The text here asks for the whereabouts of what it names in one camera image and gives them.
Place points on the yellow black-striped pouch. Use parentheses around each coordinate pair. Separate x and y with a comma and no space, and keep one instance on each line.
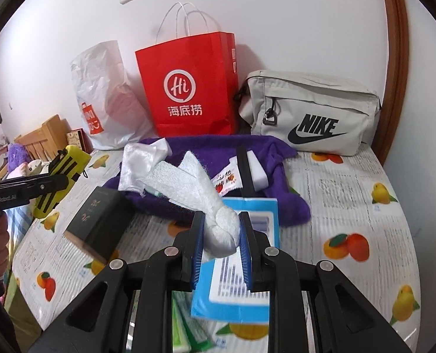
(76,160)

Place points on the red paper bag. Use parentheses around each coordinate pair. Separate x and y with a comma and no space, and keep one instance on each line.
(188,62)

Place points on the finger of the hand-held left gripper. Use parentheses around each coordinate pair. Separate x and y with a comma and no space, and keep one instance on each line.
(48,184)

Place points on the white towel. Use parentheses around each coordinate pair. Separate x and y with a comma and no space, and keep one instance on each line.
(199,187)

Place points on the small patterned box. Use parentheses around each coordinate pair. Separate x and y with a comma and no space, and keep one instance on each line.
(74,139)

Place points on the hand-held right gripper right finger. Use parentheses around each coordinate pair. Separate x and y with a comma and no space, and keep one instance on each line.
(246,250)

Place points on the fruit-print tablecloth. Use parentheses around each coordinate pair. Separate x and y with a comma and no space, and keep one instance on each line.
(350,198)

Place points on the snack sachet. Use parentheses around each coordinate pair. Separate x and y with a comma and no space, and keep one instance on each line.
(225,178)

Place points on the white plush toy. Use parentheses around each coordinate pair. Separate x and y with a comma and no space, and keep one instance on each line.
(34,167)

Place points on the purple plush toy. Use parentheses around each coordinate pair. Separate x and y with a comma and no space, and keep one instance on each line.
(17,154)

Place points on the blue checkered cloth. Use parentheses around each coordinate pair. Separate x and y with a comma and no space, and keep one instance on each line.
(17,228)

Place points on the blue packet with white label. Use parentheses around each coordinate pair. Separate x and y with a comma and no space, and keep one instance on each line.
(203,301)

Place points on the white satin cloth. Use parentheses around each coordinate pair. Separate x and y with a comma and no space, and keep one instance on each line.
(137,161)

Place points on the black box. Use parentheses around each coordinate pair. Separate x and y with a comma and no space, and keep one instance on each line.
(100,220)

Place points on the white plastic bag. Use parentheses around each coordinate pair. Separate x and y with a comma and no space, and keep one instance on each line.
(104,92)

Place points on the grey zip bag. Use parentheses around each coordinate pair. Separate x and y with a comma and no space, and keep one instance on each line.
(313,95)

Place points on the green packet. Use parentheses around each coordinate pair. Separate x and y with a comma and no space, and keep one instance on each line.
(188,327)

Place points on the purple cloth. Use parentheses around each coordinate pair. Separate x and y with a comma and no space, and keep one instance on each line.
(276,206)

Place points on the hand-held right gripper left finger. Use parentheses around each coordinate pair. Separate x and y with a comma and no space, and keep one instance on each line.
(197,250)

